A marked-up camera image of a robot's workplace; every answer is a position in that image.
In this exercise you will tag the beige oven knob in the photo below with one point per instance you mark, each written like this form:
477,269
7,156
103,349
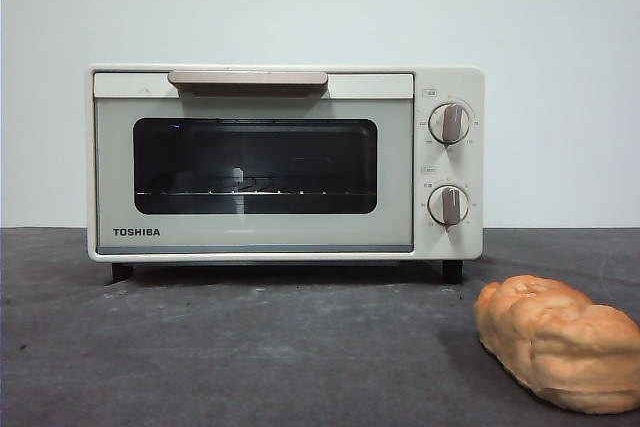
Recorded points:
450,123
449,204

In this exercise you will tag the dark grey table cloth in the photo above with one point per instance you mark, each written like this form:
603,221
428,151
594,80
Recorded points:
250,372

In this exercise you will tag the golden bread loaf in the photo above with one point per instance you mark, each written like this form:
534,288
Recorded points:
560,342

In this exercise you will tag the white Toshiba toaster oven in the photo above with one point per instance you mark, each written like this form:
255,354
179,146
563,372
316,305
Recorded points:
450,82

